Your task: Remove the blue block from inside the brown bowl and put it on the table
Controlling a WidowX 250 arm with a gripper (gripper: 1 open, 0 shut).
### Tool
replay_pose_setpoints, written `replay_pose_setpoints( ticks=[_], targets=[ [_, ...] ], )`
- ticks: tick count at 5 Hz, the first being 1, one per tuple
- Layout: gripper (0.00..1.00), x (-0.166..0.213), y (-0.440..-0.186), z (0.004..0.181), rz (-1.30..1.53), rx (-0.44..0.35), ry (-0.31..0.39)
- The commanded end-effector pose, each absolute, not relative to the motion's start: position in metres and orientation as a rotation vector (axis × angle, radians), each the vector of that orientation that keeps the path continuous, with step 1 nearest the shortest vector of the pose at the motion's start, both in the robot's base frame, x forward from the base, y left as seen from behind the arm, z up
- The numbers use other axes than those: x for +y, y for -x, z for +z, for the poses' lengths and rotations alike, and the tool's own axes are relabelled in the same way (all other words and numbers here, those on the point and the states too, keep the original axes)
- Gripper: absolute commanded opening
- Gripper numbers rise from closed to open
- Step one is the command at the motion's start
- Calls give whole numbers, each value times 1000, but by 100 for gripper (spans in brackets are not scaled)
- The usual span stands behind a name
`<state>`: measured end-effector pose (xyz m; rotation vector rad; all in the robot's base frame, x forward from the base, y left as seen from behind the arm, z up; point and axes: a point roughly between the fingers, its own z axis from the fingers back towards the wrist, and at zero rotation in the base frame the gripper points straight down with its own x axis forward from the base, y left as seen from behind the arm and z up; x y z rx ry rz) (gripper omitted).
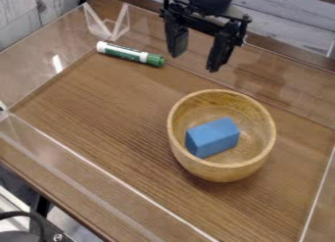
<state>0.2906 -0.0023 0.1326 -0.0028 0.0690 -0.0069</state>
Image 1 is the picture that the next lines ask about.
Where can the blue foam block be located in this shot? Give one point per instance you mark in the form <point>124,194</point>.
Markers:
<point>211,137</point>

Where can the brown wooden bowl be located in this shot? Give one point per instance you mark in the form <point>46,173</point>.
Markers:
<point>208,105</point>

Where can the clear acrylic tray wall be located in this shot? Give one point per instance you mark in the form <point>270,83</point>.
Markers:
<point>110,207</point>

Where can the black metal table bracket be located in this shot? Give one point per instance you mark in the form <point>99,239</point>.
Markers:
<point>54,233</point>

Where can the green white marker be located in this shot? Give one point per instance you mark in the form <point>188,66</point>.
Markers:
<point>130,54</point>

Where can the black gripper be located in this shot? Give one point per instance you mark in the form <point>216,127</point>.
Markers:
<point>215,17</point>

